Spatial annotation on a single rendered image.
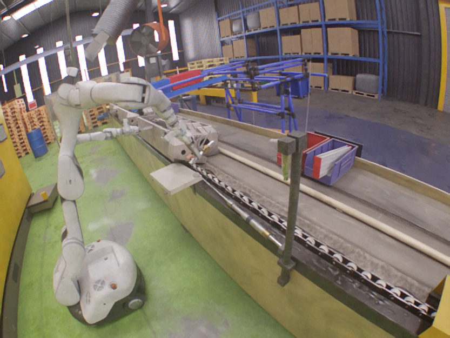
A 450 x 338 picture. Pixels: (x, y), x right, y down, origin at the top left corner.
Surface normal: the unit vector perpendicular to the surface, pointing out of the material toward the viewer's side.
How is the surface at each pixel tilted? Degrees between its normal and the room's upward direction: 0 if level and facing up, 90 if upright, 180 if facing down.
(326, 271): 0
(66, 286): 90
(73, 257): 90
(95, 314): 89
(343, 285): 0
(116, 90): 73
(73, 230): 90
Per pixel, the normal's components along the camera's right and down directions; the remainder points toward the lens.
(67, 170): 0.65, 0.30
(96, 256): 0.56, 0.05
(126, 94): 0.11, 0.25
